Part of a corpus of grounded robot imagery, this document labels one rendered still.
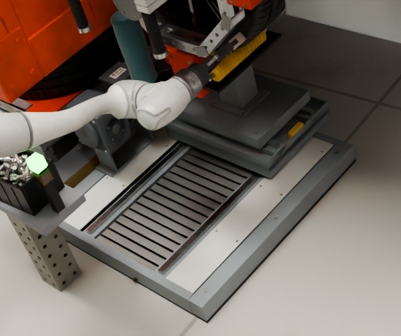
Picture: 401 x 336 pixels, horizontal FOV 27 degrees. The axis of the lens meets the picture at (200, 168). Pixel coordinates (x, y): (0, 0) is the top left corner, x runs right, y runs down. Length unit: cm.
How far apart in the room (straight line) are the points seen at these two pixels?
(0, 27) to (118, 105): 54
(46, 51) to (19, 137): 86
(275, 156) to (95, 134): 63
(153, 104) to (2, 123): 48
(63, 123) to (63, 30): 81
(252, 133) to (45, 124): 95
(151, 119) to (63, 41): 71
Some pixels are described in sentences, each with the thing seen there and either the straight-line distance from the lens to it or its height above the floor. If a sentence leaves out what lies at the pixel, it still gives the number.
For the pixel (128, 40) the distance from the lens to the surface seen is 269.
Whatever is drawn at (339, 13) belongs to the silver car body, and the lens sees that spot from 232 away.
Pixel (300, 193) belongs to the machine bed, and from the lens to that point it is 284.
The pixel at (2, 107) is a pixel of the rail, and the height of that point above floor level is 36.
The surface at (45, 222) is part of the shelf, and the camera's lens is 249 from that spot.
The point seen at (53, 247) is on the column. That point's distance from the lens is 281.
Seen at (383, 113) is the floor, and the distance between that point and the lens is 322.
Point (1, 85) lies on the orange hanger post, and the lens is 286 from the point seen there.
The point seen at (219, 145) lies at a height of 16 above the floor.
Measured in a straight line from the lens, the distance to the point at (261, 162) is 287.
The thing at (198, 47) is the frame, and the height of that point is 62.
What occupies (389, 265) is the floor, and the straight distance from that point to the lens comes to 269.
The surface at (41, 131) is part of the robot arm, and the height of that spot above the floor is 84.
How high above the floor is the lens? 205
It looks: 41 degrees down
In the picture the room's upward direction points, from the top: 18 degrees counter-clockwise
